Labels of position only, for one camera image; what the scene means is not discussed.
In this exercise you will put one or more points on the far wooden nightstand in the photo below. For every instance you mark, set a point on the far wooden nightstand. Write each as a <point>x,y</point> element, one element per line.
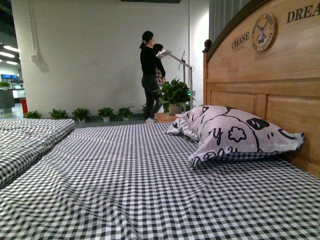
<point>164,117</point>

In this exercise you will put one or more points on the large potted green plant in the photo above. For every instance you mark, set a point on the large potted green plant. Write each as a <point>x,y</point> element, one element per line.
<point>173,95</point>

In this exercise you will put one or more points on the small potted plant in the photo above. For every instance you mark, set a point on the small potted plant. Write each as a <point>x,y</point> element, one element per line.
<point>106,113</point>
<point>81,114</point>
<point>125,113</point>
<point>33,115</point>
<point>58,114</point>

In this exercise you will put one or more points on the person in black clothes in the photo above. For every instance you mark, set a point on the person in black clothes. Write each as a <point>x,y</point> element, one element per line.
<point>149,63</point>

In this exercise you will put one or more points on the white cartoon print pillow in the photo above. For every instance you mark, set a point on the white cartoon print pillow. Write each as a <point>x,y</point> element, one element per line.
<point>230,134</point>

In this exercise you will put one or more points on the white floor lamp stand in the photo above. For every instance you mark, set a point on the white floor lamp stand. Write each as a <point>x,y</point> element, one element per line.
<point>187,74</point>

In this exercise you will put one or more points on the black white checkered bedsheet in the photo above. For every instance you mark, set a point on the black white checkered bedsheet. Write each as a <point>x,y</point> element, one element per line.
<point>133,182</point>

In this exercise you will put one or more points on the wooden bed headboard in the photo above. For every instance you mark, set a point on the wooden bed headboard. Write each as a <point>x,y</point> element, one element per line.
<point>281,84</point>

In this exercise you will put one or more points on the round windmill headboard emblem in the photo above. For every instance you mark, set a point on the round windmill headboard emblem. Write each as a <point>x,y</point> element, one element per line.
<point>263,32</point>

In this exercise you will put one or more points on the folded checkered blanket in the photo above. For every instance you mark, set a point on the folded checkered blanket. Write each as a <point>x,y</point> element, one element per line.
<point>23,140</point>

